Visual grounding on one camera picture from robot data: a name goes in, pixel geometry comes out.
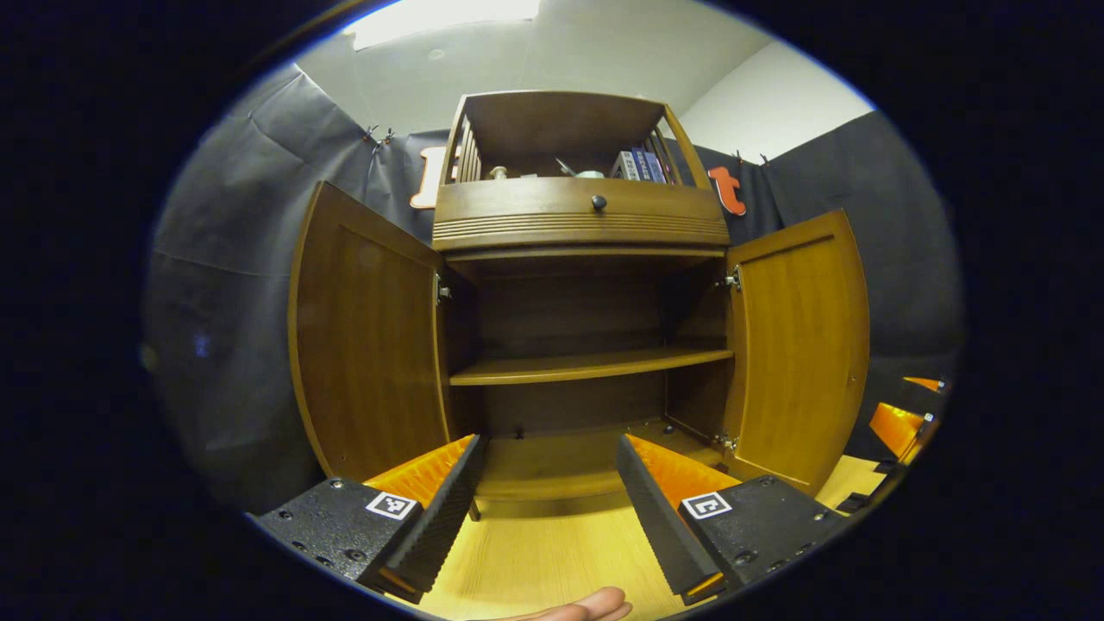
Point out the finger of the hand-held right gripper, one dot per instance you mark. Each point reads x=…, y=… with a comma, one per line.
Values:
x=925, y=383
x=897, y=427

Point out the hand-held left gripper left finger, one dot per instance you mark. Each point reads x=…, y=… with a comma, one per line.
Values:
x=444, y=517

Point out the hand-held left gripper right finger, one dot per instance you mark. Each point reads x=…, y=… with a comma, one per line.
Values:
x=655, y=517

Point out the wooden shoe cabinet door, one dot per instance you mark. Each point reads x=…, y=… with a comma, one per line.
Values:
x=802, y=345
x=371, y=345

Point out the wooden double-door shoe cabinet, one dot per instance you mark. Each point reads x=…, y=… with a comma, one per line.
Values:
x=561, y=121

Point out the wooden cabinet drawer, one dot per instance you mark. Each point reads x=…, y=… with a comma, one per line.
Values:
x=517, y=211

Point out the wooden inner shelf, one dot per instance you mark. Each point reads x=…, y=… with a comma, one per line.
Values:
x=586, y=366

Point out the black backdrop cloth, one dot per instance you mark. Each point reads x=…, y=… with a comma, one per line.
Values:
x=233, y=302

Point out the light blue book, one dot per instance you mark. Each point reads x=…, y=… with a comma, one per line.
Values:
x=656, y=167

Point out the grey book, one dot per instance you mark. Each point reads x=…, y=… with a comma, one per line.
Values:
x=621, y=166

